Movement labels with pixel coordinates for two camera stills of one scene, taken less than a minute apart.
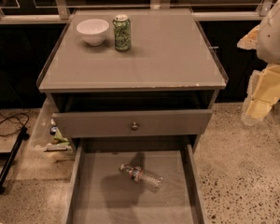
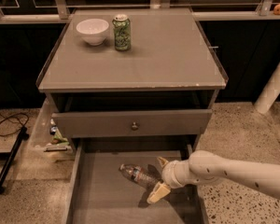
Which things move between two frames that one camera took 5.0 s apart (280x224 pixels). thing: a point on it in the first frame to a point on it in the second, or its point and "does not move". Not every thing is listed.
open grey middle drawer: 102,193 does not move
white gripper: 273,41 to 169,174
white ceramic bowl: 93,30 does not move
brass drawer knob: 134,127 does not move
